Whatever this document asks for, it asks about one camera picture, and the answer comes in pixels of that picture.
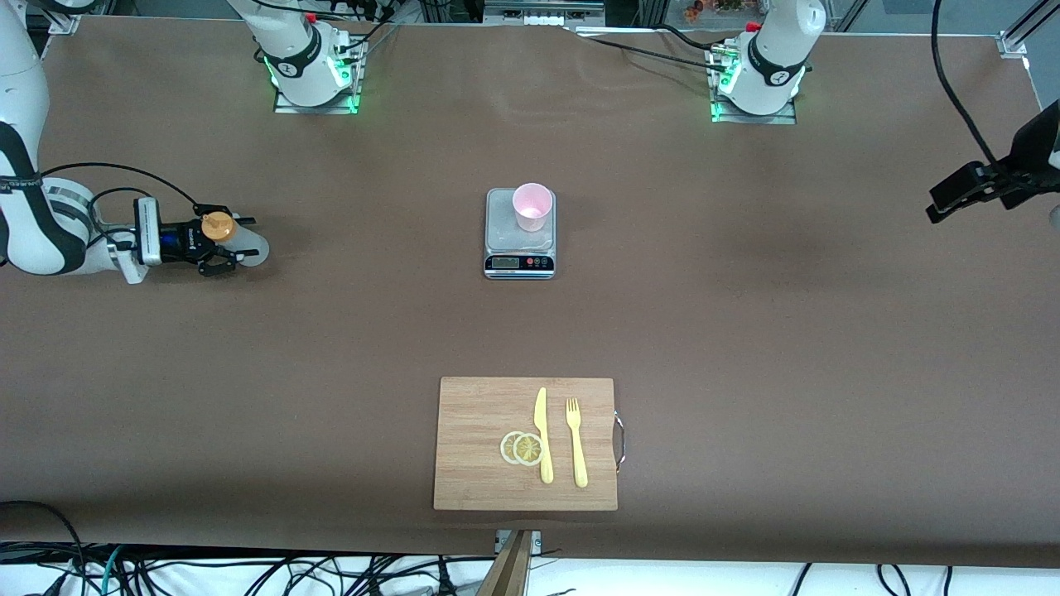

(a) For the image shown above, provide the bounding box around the pink plastic cup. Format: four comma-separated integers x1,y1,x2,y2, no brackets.
512,182,554,233

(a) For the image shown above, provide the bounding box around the wooden cutting board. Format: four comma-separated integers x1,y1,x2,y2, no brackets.
432,377,619,512

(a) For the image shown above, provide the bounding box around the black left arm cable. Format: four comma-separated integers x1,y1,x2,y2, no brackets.
932,0,1003,166

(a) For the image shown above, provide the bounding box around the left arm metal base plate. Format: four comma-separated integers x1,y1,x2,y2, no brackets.
711,46,797,125

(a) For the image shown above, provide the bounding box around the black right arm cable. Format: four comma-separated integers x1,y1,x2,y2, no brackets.
37,161,204,249

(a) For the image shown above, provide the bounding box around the brown table cover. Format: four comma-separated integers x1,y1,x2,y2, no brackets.
0,15,1060,570

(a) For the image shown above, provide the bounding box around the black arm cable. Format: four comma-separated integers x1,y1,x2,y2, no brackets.
932,0,1003,166
37,161,204,249

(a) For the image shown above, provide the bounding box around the black cable on table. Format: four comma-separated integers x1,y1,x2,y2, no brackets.
571,23,730,74

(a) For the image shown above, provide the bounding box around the white power strip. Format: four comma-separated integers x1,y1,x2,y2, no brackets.
484,0,605,27

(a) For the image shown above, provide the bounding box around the translucent squeeze bottle orange cap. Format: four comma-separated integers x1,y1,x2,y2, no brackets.
201,211,271,267

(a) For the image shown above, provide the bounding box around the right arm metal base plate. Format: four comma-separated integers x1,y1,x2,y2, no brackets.
273,37,362,115

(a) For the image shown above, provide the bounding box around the yellow plastic knife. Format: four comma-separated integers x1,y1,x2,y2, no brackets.
533,387,555,485

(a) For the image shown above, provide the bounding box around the teal floor cable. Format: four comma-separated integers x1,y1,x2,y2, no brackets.
99,546,125,596

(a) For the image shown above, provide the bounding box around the wooden post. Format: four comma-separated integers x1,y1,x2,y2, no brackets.
476,530,535,596

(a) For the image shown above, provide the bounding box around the black looped floor cable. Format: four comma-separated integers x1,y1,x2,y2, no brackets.
0,500,84,572

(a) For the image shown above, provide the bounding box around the yellow plastic fork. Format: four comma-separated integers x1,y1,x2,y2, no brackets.
565,397,590,488

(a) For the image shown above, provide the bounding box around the silver digital kitchen scale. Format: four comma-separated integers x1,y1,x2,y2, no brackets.
484,188,557,281

